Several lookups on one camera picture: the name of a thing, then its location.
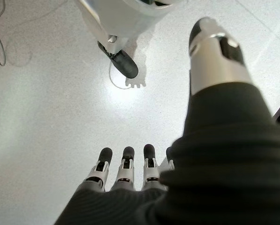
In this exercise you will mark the black robot foot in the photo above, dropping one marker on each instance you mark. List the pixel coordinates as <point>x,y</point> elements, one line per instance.
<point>125,63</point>

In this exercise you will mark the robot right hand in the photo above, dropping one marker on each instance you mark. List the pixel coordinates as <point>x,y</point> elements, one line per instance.
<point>219,164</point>

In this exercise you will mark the white robot leg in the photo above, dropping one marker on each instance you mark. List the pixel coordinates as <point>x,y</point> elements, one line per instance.
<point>121,18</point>

